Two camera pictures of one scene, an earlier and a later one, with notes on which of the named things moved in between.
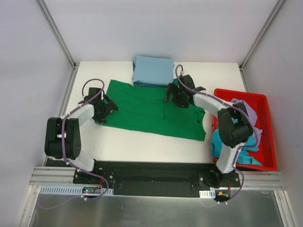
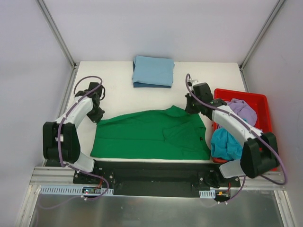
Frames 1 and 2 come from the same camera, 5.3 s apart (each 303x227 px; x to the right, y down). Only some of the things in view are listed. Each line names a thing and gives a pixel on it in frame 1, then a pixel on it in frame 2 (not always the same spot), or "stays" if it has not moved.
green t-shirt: (144, 108) -> (170, 134)
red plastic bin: (266, 155) stays
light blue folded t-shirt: (153, 70) stays
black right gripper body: (175, 95) -> (191, 108)
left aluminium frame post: (57, 34) stays
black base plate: (152, 178) stays
